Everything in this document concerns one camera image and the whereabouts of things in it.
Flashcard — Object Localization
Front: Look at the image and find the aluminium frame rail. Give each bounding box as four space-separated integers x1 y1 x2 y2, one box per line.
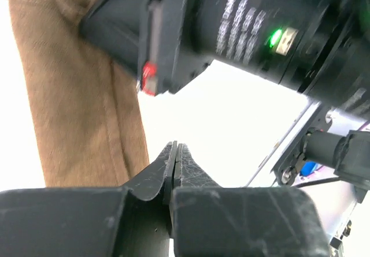
247 99 369 256

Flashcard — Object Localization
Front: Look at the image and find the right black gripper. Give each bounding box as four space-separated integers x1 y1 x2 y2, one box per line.
138 0 369 116

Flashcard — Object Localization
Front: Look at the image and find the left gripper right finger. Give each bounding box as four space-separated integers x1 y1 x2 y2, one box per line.
171 145 330 256

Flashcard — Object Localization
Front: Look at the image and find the brown cloth napkin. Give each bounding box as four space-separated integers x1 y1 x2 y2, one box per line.
8 0 149 187

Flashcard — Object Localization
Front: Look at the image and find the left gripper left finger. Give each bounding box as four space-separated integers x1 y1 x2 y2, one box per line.
1 142 177 256

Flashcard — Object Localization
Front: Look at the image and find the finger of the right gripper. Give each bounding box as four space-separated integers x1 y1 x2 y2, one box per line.
79 0 150 75

